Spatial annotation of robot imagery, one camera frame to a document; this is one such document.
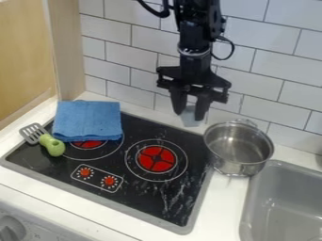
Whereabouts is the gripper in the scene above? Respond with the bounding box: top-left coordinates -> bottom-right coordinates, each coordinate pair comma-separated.
155,54 -> 233,122

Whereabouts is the white toy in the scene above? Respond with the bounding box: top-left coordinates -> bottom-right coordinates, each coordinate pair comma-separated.
180,104 -> 209,128

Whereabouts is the blue cloth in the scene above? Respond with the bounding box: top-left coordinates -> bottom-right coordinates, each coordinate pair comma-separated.
50,99 -> 125,143

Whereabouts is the silver pot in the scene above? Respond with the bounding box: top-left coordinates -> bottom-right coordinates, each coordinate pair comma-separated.
202,118 -> 276,178

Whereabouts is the toy stove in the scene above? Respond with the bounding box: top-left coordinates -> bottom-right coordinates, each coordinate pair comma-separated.
0,105 -> 217,236

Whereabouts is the toy sink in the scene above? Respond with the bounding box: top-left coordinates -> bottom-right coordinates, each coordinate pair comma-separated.
237,158 -> 322,241

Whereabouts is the grey spatula with green handle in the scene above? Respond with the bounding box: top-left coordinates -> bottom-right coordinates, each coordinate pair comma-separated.
17,121 -> 69,158

